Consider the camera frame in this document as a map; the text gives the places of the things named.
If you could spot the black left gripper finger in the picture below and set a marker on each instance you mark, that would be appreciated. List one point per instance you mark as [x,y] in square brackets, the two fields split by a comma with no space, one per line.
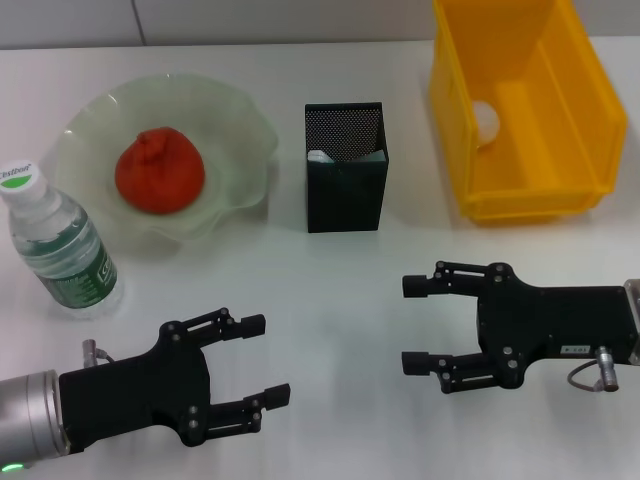
[250,325]
[277,396]

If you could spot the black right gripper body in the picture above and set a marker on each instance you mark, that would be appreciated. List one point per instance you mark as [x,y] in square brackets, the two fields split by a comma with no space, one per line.
[555,320]

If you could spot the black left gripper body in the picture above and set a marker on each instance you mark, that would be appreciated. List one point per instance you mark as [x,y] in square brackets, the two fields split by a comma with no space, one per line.
[135,395]

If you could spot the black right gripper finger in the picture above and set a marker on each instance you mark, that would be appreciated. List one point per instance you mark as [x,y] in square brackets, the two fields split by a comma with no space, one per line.
[415,286]
[415,362]

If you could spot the grey marker pen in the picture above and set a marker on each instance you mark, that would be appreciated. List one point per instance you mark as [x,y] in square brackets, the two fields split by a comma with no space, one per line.
[374,157]

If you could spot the mint green pen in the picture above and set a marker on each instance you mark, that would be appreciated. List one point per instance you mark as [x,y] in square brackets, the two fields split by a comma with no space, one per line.
[320,156]

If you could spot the clear green-label water bottle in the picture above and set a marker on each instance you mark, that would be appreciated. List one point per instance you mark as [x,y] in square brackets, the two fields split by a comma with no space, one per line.
[55,240]

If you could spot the orange fruit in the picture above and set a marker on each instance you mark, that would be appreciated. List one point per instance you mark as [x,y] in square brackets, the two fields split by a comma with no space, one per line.
[160,175]

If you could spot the white paper ball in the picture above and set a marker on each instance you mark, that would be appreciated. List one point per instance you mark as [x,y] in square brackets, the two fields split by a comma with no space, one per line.
[487,122]

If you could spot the black mesh pen holder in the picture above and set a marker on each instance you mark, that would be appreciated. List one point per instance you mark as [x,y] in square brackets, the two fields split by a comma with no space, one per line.
[345,195]

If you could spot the pale green glass fruit plate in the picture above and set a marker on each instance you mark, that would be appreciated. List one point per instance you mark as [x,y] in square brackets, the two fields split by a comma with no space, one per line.
[230,150]

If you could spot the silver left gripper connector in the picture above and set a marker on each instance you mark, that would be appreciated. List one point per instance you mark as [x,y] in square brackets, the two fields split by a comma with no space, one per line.
[90,352]

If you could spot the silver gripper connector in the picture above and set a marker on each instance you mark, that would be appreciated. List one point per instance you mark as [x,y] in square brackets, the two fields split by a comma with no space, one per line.
[606,370]
[90,352]

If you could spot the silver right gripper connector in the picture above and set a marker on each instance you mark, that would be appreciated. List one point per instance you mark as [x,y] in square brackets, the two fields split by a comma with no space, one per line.
[606,370]

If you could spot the yellow plastic bin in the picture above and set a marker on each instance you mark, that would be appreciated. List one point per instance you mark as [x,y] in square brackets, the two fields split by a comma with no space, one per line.
[550,150]

